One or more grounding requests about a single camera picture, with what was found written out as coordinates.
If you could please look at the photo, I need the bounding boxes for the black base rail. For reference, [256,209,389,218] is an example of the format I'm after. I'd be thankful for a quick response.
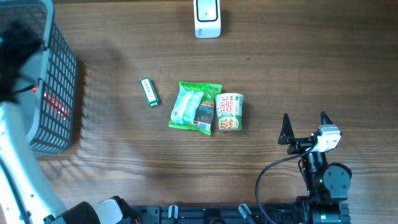
[124,203,352,224]

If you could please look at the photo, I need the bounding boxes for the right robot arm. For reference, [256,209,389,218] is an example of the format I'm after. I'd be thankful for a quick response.
[278,111,352,224]

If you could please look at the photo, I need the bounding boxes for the small green box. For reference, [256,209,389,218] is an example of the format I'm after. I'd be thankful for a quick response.
[140,77,160,107]

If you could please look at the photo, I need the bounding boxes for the red snack packet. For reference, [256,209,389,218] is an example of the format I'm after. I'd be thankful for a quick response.
[32,84,72,121]

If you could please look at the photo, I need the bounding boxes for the right camera cable black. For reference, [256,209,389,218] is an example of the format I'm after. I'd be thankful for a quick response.
[255,136,318,224]

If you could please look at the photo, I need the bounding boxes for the white barcode scanner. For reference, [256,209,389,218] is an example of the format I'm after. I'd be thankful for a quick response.
[193,0,221,39]

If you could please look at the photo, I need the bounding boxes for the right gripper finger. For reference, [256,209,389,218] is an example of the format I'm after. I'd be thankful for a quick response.
[278,113,295,145]
[320,111,333,125]

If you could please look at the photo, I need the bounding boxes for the cup noodles container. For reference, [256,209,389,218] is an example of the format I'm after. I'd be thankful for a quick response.
[215,93,244,131]

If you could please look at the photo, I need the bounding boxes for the green snack bag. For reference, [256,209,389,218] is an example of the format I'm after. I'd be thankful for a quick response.
[169,82,223,136]

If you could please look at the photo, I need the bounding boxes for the grey plastic shopping basket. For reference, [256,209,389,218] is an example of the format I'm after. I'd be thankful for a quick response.
[1,1,78,156]

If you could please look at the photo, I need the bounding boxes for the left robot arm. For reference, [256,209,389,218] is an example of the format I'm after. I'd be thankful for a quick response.
[1,21,124,224]

